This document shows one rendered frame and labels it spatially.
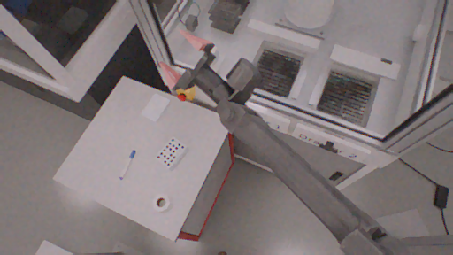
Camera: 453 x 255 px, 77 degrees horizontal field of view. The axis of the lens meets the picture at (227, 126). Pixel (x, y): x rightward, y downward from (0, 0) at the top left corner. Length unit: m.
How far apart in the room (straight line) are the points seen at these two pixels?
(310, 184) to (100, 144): 1.10
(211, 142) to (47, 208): 1.44
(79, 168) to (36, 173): 1.09
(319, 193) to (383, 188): 1.71
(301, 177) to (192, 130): 0.87
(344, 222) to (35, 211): 2.18
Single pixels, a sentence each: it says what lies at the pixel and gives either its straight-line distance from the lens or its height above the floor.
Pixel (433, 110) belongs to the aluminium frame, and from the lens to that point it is 0.92.
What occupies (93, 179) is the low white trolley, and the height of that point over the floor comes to 0.76.
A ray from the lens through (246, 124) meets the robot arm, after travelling 0.60.
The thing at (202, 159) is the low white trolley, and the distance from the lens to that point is 1.27.
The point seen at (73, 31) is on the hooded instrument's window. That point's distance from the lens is 1.42.
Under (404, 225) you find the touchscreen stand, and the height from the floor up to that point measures 0.04.
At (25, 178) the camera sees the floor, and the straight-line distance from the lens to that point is 2.56.
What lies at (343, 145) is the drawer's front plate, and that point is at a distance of 1.18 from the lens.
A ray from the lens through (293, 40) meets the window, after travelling 0.82.
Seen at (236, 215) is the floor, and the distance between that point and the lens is 1.98.
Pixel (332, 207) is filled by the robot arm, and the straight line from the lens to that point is 0.51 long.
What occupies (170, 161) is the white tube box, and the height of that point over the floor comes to 0.80.
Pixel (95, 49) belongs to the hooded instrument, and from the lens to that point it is 1.50.
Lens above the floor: 1.97
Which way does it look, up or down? 67 degrees down
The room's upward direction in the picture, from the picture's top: 7 degrees counter-clockwise
